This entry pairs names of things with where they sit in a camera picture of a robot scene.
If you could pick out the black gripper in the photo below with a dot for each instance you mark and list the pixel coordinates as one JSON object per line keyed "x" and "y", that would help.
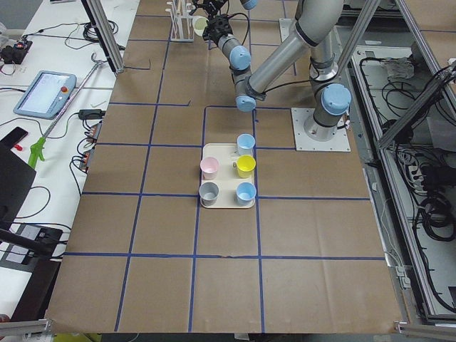
{"x": 213, "y": 5}
{"x": 215, "y": 28}

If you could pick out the light blue cup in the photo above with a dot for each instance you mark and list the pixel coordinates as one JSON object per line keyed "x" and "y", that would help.
{"x": 245, "y": 144}
{"x": 245, "y": 193}

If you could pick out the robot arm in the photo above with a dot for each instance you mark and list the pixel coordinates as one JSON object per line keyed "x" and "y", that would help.
{"x": 247, "y": 4}
{"x": 312, "y": 23}

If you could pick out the pink cup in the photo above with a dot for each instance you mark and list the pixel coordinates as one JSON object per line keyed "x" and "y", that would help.
{"x": 209, "y": 167}

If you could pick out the yellow cup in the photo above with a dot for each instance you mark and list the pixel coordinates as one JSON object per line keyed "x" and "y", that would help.
{"x": 245, "y": 166}

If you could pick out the grey cup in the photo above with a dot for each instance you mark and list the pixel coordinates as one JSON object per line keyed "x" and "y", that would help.
{"x": 208, "y": 193}

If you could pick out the light blue cup front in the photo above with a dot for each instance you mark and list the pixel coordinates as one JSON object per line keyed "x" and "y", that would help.
{"x": 245, "y": 193}

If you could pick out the cream bunny tray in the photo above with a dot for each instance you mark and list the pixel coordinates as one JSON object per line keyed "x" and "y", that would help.
{"x": 227, "y": 178}

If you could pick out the black power adapter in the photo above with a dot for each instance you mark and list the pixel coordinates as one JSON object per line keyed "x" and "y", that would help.
{"x": 91, "y": 114}

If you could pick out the blue teach pendant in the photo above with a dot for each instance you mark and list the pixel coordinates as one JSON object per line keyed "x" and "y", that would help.
{"x": 47, "y": 95}

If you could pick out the metal reacher grabber tool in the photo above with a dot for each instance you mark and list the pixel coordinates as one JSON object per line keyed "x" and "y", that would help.
{"x": 37, "y": 148}

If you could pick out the black smartphone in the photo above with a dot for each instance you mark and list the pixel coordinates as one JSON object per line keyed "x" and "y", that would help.
{"x": 14, "y": 137}

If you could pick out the white wire cup rack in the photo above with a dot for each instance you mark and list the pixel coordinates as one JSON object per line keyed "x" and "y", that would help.
{"x": 181, "y": 19}

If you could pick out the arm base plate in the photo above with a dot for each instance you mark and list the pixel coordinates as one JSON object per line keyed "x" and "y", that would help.
{"x": 309, "y": 136}
{"x": 286, "y": 30}

